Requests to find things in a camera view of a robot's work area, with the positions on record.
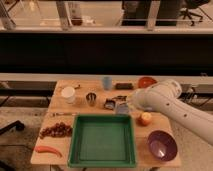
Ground black handled peeler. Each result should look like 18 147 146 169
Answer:
112 95 127 101

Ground dark brown rectangular block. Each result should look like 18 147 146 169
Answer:
115 83 134 90

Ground purple bowl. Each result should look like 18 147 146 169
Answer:
147 130 178 162

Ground light blue cup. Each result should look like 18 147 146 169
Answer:
102 76 112 90

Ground small black square dish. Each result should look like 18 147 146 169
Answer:
104 99 116 110

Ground bunch of red grapes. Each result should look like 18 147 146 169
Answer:
39 122 72 139

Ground white paper cup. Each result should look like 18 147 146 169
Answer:
61 86 76 103

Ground orange carrot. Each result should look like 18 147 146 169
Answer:
34 146 62 157

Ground orange-red bowl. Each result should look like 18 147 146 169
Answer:
138 77 156 88

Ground red-bottomed container behind glass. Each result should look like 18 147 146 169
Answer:
68 1 83 26

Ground metal fork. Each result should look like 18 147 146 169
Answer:
50 113 77 117

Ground green plastic tray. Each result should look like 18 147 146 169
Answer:
67 115 136 168

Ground apple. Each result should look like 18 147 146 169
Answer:
139 112 152 126

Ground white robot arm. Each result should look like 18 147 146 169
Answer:
129 79 213 146

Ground black office chair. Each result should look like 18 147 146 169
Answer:
179 0 211 26

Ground small metal cup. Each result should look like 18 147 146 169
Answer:
86 92 97 106

